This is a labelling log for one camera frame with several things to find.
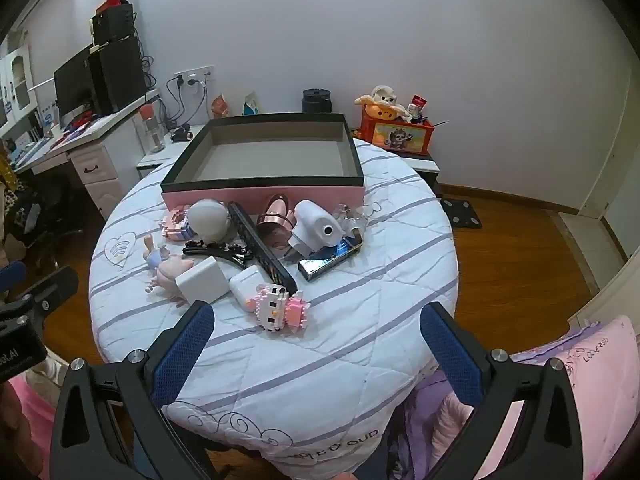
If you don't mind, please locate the clear glass perfume bottle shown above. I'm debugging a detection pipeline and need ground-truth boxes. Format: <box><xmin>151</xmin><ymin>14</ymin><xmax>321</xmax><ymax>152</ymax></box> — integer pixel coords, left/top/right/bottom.
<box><xmin>334</xmin><ymin>202</ymin><xmax>373</xmax><ymax>241</ymax></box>

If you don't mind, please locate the yellow white plush toy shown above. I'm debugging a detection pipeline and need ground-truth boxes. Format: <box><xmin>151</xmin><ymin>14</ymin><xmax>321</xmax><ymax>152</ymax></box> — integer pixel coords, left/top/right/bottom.
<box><xmin>356</xmin><ymin>85</ymin><xmax>408</xmax><ymax>120</ymax></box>

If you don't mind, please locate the black comb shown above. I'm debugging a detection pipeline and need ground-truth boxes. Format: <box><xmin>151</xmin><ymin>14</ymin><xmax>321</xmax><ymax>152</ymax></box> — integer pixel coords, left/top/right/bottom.
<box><xmin>227</xmin><ymin>201</ymin><xmax>299</xmax><ymax>295</ymax></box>

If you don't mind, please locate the pink round block toy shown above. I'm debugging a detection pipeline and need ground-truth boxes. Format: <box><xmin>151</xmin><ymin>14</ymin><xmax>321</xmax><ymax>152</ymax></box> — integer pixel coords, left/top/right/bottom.
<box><xmin>161</xmin><ymin>207</ymin><xmax>198</xmax><ymax>242</ymax></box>

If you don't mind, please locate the pink purple blanket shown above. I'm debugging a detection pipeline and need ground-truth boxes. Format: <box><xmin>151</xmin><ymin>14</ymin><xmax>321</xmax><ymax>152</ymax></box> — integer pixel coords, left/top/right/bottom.
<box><xmin>405</xmin><ymin>316</ymin><xmax>640</xmax><ymax>480</ymax></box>

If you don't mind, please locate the white handheld device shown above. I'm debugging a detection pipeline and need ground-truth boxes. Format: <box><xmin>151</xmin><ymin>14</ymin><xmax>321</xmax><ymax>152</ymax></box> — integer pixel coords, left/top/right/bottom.
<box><xmin>287</xmin><ymin>200</ymin><xmax>345</xmax><ymax>261</ymax></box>

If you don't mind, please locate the white earbuds case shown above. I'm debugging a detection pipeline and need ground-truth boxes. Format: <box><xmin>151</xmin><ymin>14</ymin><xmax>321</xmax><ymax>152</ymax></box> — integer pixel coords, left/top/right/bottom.
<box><xmin>229</xmin><ymin>266</ymin><xmax>273</xmax><ymax>313</ymax></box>

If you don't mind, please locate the black computer tower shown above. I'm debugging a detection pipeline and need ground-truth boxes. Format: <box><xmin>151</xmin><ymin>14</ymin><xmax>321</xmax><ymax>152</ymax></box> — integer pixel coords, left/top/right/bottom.
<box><xmin>87</xmin><ymin>35</ymin><xmax>148</xmax><ymax>117</ymax></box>

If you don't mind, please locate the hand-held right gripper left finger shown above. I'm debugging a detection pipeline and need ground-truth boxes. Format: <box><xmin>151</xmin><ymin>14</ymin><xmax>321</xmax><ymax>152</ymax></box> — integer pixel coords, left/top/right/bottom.
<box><xmin>49</xmin><ymin>300</ymin><xmax>221</xmax><ymax>480</ymax></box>

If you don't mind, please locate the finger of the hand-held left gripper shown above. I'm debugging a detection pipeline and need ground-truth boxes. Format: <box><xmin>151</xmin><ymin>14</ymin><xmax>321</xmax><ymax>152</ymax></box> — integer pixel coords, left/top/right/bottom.
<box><xmin>0</xmin><ymin>261</ymin><xmax>27</xmax><ymax>302</ymax></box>
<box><xmin>15</xmin><ymin>266</ymin><xmax>80</xmax><ymax>318</ymax></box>

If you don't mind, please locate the orange storage box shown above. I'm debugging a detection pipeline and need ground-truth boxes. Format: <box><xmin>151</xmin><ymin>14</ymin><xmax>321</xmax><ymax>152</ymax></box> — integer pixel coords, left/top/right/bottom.
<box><xmin>360</xmin><ymin>109</ymin><xmax>435</xmax><ymax>156</ymax></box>

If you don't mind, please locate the pink white block cat toy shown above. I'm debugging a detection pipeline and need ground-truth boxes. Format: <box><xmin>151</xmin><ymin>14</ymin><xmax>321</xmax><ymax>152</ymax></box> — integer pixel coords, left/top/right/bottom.
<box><xmin>255</xmin><ymin>284</ymin><xmax>312</xmax><ymax>338</ymax></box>

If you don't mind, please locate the pink bottle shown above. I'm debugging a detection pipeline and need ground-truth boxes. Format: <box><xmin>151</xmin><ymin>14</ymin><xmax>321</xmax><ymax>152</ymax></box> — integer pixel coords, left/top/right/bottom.
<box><xmin>140</xmin><ymin>102</ymin><xmax>166</xmax><ymax>153</ymax></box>

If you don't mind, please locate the black kettle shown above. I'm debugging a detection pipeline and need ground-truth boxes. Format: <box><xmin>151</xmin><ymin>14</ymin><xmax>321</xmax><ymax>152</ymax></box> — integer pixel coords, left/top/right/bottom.
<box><xmin>302</xmin><ymin>88</ymin><xmax>333</xmax><ymax>115</ymax></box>

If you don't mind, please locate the black computer monitor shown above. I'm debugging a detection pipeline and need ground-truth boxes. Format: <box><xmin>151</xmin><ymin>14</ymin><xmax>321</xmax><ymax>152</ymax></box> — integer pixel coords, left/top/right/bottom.
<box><xmin>53</xmin><ymin>44</ymin><xmax>96</xmax><ymax>118</ymax></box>

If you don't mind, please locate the pink box with black rim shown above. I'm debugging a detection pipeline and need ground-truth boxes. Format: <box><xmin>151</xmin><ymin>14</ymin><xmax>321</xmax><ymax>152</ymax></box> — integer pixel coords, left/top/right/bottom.
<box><xmin>160</xmin><ymin>113</ymin><xmax>366</xmax><ymax>211</ymax></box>

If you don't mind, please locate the white wall socket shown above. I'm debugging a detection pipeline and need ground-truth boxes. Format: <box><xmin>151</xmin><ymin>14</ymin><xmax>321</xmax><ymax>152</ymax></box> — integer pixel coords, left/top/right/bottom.
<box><xmin>173</xmin><ymin>65</ymin><xmax>216</xmax><ymax>86</ymax></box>

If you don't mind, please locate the white desk with drawers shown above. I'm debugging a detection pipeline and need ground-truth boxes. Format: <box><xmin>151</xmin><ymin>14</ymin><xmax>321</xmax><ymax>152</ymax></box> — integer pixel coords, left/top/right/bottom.
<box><xmin>0</xmin><ymin>90</ymin><xmax>161</xmax><ymax>221</ymax></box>

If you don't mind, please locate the white charger adapter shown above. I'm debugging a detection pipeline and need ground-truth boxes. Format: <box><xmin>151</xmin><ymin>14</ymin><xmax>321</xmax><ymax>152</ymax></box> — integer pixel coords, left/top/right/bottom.
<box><xmin>175</xmin><ymin>256</ymin><xmax>232</xmax><ymax>305</ymax></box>

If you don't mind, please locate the baby doll figure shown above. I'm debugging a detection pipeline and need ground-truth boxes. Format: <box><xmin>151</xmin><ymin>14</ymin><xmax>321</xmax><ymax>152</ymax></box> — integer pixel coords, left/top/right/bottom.
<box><xmin>144</xmin><ymin>235</ymin><xmax>196</xmax><ymax>308</ymax></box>

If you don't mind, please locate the white round figurine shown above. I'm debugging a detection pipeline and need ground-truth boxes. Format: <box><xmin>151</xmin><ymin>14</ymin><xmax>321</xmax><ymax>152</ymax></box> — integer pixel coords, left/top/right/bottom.
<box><xmin>186</xmin><ymin>199</ymin><xmax>232</xmax><ymax>243</ymax></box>

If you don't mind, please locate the white glass door cabinet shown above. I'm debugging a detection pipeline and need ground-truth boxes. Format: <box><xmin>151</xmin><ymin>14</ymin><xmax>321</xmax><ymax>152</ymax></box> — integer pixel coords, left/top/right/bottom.
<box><xmin>0</xmin><ymin>42</ymin><xmax>38</xmax><ymax>136</ymax></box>

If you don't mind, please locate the black bathroom scale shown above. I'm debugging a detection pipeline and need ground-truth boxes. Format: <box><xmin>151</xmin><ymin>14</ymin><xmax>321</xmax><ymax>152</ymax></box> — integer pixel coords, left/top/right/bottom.
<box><xmin>440</xmin><ymin>197</ymin><xmax>483</xmax><ymax>229</ymax></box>

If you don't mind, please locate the black office chair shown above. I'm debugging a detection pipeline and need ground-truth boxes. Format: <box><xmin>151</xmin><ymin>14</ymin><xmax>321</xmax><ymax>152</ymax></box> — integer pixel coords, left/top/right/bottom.
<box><xmin>15</xmin><ymin>170</ymin><xmax>86</xmax><ymax>261</ymax></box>

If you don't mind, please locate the blue mirrored rectangular case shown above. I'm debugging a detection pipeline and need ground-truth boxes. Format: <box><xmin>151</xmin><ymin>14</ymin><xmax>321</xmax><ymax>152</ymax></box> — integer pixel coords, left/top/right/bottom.
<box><xmin>298</xmin><ymin>240</ymin><xmax>364</xmax><ymax>278</ymax></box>

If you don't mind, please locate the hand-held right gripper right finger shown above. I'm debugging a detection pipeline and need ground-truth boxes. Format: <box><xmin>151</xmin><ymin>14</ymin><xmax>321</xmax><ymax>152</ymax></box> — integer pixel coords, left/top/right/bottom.
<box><xmin>420</xmin><ymin>302</ymin><xmax>584</xmax><ymax>480</ymax></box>

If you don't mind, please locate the rose gold cylinder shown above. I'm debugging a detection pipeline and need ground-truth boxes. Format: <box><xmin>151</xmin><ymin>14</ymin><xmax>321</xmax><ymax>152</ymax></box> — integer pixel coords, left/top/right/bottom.
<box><xmin>256</xmin><ymin>192</ymin><xmax>297</xmax><ymax>246</ymax></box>

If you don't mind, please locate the black hair clip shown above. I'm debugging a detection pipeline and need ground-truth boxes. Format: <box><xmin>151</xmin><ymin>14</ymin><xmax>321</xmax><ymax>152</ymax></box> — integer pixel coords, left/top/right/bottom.
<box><xmin>182</xmin><ymin>241</ymin><xmax>256</xmax><ymax>266</ymax></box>

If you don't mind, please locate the black power cable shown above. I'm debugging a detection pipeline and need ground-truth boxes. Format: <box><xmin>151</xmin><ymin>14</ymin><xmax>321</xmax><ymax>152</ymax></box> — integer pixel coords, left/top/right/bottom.
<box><xmin>165</xmin><ymin>77</ymin><xmax>208</xmax><ymax>128</ymax></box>

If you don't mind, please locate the white striped quilt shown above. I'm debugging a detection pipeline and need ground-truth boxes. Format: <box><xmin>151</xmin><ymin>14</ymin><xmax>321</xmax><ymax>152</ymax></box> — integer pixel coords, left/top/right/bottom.
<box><xmin>89</xmin><ymin>137</ymin><xmax>460</xmax><ymax>476</ymax></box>

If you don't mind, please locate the yellow patterned scarf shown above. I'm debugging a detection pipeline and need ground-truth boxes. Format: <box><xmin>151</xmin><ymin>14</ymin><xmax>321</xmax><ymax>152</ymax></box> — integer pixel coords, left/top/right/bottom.
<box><xmin>0</xmin><ymin>147</ymin><xmax>21</xmax><ymax>196</ymax></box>

